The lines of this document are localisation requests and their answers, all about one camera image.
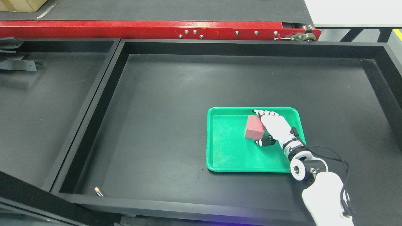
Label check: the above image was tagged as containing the black metal shelf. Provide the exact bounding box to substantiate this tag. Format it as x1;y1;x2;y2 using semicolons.
52;40;401;226
1;37;120;226

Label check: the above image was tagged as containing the red metal beam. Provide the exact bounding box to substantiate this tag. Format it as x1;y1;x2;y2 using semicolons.
0;20;321;40

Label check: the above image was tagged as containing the pink foam block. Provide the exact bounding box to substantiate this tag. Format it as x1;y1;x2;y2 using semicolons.
245;115;265;140

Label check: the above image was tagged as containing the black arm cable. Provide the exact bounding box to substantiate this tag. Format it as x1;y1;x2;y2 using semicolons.
291;126;354;218

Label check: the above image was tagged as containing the black metal shelf right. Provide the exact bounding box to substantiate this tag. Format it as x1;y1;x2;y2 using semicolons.
52;40;401;226

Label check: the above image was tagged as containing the green plastic tray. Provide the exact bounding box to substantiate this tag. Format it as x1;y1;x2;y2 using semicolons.
206;107;290;173

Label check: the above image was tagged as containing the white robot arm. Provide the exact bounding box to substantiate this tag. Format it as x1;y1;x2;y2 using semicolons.
280;137;354;226

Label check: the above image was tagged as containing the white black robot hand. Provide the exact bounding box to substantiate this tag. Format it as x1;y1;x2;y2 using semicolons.
252;109;296;148

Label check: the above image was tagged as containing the black metal shelf left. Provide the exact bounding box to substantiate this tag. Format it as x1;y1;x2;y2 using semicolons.
1;37;120;226

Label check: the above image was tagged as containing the cardboard box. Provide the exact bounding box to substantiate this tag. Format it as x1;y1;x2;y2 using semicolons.
0;0;47;13

